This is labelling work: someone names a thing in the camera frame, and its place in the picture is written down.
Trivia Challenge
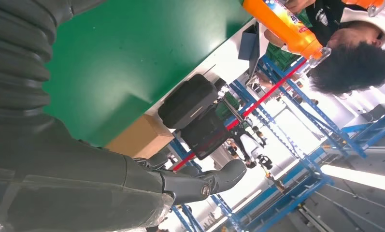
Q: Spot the cardboard box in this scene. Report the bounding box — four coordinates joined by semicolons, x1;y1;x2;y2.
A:
105;114;175;160

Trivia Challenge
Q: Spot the green table board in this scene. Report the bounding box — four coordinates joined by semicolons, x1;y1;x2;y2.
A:
42;0;254;148

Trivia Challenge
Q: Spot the black zip case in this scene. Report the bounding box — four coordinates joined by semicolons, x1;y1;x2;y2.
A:
157;73;219;130

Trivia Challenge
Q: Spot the tablet in blue cover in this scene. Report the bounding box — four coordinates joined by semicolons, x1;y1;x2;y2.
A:
238;21;262;79

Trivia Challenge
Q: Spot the green crate stack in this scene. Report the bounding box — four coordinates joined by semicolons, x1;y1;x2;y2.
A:
265;42;308;71

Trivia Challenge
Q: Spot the blue metal rack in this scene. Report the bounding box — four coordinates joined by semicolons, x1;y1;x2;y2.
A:
166;54;385;232

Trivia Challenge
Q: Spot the person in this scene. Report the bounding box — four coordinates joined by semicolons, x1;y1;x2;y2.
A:
262;0;385;96

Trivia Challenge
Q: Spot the red metal post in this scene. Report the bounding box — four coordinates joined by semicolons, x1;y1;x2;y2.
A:
171;59;308;172

